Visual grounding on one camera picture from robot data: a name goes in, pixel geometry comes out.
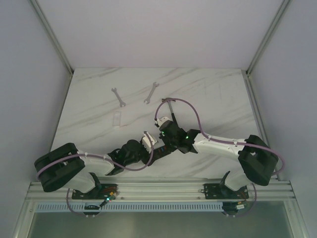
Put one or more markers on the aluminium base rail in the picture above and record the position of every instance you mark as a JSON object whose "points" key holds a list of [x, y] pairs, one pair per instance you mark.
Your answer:
{"points": [[189, 189]]}

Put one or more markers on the grey slotted cable duct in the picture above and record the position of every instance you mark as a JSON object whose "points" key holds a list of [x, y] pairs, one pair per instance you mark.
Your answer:
{"points": [[55, 207]]}

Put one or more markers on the right aluminium frame post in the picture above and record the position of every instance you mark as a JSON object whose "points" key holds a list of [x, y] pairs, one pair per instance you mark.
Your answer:
{"points": [[268, 35]]}

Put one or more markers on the left aluminium frame post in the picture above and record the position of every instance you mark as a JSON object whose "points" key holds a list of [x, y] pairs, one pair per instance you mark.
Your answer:
{"points": [[51, 35]]}

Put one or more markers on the clear fuse box lid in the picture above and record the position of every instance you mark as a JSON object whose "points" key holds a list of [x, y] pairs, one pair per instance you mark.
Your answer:
{"points": [[116, 119]]}

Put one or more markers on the aluminium frame post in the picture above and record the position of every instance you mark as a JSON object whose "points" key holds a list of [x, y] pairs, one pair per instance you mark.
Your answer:
{"points": [[51, 35], [268, 35]]}

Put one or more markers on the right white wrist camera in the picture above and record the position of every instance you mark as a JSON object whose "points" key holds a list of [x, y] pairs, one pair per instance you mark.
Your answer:
{"points": [[159, 122]]}

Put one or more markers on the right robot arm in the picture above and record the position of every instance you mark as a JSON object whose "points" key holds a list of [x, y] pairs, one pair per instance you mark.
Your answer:
{"points": [[257, 163]]}

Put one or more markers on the black fuse box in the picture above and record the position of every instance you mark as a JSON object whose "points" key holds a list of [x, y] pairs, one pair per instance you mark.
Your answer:
{"points": [[162, 152]]}

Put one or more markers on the black handled claw hammer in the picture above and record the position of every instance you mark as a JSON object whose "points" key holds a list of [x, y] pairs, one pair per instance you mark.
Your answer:
{"points": [[169, 100]]}

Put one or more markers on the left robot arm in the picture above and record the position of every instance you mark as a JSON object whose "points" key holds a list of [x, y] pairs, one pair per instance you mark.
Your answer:
{"points": [[68, 167]]}

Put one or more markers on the silver wrench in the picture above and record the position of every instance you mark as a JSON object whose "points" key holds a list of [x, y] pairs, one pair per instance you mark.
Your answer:
{"points": [[121, 102], [148, 99]]}

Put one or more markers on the right silver wrench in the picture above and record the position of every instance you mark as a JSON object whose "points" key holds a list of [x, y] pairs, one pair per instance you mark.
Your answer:
{"points": [[148, 99]]}

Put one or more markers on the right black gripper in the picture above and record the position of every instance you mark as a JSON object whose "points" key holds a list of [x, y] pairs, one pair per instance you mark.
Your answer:
{"points": [[163, 137]]}

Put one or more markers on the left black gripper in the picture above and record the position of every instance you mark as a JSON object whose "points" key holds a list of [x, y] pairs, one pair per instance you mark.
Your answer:
{"points": [[155, 153]]}

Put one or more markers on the left silver wrench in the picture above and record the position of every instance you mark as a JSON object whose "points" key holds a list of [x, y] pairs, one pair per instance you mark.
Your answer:
{"points": [[121, 102]]}

